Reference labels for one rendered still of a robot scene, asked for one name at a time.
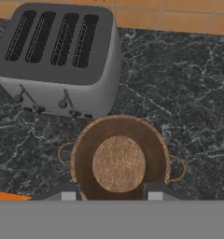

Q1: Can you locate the grey four-slot toaster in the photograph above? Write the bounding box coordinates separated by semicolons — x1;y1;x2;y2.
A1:
0;2;121;120

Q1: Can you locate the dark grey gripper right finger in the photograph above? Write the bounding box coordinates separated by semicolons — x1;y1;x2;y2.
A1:
143;180;189;202

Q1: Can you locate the brown woven basket with handles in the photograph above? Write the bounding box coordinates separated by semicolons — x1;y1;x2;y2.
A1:
57;114;187;202

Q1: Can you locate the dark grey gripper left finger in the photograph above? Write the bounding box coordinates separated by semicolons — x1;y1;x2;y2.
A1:
34;181;84;202

